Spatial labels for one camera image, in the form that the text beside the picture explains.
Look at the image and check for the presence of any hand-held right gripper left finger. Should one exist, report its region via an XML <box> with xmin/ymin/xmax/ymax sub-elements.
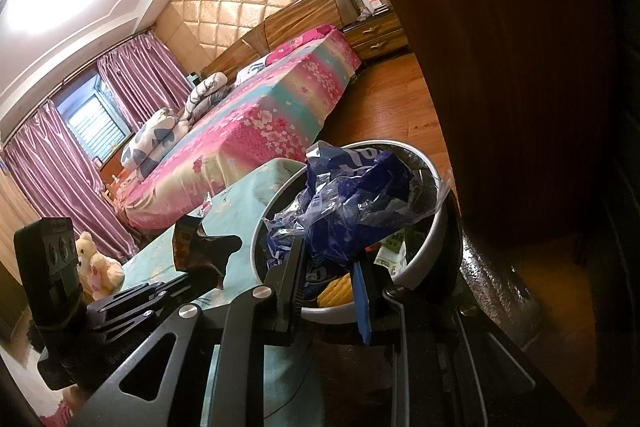
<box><xmin>67</xmin><ymin>234</ymin><xmax>308</xmax><ymax>427</ymax></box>

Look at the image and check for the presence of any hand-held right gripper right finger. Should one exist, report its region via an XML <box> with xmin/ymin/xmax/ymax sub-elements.
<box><xmin>350</xmin><ymin>259</ymin><xmax>588</xmax><ymax>427</ymax></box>

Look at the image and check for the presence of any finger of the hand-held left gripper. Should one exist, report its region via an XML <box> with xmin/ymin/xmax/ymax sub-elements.
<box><xmin>90</xmin><ymin>274</ymin><xmax>201</xmax><ymax>316</ymax></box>
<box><xmin>94</xmin><ymin>299</ymin><xmax>174</xmax><ymax>333</ymax></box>

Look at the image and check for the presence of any orange foam fruit net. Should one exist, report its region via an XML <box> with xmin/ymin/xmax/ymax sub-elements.
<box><xmin>317</xmin><ymin>274</ymin><xmax>356</xmax><ymax>308</ymax></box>

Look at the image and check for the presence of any crushed green milk carton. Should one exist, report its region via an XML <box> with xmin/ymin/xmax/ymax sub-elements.
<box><xmin>372</xmin><ymin>232</ymin><xmax>408</xmax><ymax>278</ymax></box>

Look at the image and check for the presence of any white trash bin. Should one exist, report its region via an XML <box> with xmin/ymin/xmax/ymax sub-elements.
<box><xmin>250</xmin><ymin>139</ymin><xmax>463</xmax><ymax>323</ymax></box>

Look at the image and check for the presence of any blue plastic bag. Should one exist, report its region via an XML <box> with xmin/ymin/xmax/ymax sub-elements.
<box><xmin>264</xmin><ymin>143</ymin><xmax>448</xmax><ymax>288</ymax></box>

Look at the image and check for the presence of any teal floral tablecloth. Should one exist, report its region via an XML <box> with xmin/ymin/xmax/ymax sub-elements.
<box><xmin>117</xmin><ymin>157</ymin><xmax>326</xmax><ymax>427</ymax></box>

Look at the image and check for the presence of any beige teddy bear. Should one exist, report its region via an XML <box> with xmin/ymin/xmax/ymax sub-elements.
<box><xmin>75</xmin><ymin>232</ymin><xmax>126</xmax><ymax>303</ymax></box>

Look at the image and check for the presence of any pink curtain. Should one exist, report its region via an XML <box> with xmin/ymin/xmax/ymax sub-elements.
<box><xmin>97</xmin><ymin>32</ymin><xmax>193</xmax><ymax>132</ymax></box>
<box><xmin>0</xmin><ymin>99</ymin><xmax>138</xmax><ymax>263</ymax></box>

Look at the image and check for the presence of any bed with pink floral sheet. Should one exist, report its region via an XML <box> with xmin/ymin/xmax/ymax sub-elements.
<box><xmin>112</xmin><ymin>0</ymin><xmax>363</xmax><ymax>233</ymax></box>

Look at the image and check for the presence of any large folded leaf-print quilt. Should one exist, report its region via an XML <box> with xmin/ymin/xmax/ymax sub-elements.
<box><xmin>120</xmin><ymin>107</ymin><xmax>193</xmax><ymax>180</ymax></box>

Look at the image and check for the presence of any window with blinds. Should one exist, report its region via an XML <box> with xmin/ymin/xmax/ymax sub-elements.
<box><xmin>55</xmin><ymin>74</ymin><xmax>133</xmax><ymax>162</ymax></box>

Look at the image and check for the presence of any small folded leaf-print quilt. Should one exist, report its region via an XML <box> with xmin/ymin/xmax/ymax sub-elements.
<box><xmin>185</xmin><ymin>72</ymin><xmax>233</xmax><ymax>122</ymax></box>

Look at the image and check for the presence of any white pillow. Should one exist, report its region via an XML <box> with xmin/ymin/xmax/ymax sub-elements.
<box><xmin>235</xmin><ymin>62</ymin><xmax>266</xmax><ymax>82</ymax></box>

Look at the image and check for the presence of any pink pillow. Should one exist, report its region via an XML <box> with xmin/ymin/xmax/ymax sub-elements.
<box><xmin>265</xmin><ymin>24</ymin><xmax>341</xmax><ymax>65</ymax></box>

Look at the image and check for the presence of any wooden nightstand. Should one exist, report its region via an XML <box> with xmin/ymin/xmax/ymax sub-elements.
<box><xmin>342</xmin><ymin>12</ymin><xmax>406</xmax><ymax>62</ymax></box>

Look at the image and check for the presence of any dark wooden door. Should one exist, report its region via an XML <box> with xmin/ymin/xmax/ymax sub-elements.
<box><xmin>330</xmin><ymin>0</ymin><xmax>640</xmax><ymax>248</ymax></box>

